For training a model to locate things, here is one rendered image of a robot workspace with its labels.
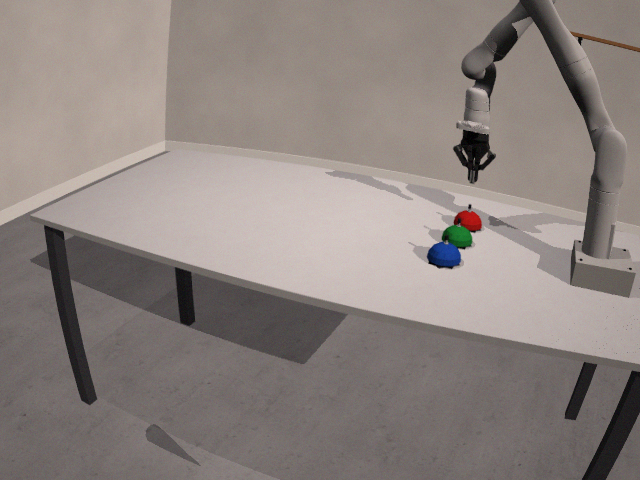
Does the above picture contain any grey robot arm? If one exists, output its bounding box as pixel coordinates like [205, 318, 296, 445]
[456, 0, 627, 259]

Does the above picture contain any blue dome bell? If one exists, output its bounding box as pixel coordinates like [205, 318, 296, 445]
[427, 235, 461, 269]

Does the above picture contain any green dome bell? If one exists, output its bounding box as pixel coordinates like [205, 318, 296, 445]
[441, 218, 472, 250]

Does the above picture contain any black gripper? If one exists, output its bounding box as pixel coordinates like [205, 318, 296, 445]
[453, 130, 496, 184]

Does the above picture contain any red dome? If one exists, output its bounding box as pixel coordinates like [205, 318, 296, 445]
[454, 204, 482, 233]

